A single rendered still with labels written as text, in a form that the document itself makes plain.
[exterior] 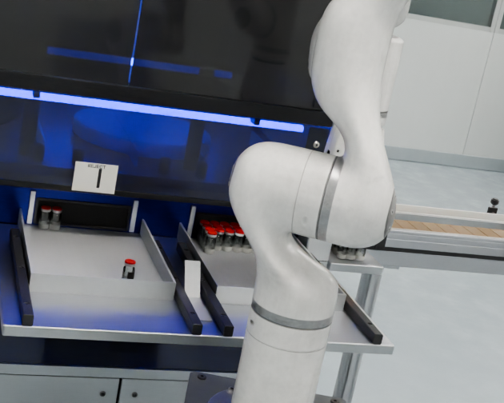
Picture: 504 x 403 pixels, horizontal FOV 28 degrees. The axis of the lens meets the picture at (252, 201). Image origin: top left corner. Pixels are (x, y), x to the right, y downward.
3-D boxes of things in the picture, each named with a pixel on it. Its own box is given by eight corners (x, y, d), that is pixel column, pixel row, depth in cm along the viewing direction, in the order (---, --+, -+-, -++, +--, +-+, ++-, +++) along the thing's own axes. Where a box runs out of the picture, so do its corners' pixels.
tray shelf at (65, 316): (-9, 230, 205) (-8, 222, 204) (309, 256, 227) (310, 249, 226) (2, 335, 161) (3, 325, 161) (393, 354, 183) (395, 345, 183)
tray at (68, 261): (17, 224, 206) (19, 208, 205) (141, 234, 214) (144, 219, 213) (28, 291, 175) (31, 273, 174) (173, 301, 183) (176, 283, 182)
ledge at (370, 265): (309, 247, 233) (310, 240, 232) (359, 251, 237) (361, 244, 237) (329, 270, 220) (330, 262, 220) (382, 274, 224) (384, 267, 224)
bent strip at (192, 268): (179, 288, 189) (185, 259, 188) (194, 289, 190) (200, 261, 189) (196, 321, 177) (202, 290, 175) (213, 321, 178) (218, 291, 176)
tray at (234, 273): (177, 237, 217) (179, 222, 216) (289, 246, 225) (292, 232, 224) (214, 303, 186) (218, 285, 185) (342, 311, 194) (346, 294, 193)
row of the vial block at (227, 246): (199, 246, 213) (203, 225, 212) (278, 253, 219) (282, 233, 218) (202, 250, 211) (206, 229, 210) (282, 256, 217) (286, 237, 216)
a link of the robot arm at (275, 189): (325, 337, 139) (362, 173, 132) (198, 302, 142) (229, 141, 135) (338, 308, 150) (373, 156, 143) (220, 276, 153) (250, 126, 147)
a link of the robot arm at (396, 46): (334, 103, 176) (385, 115, 174) (350, 28, 172) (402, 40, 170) (341, 96, 184) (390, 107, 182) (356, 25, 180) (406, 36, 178)
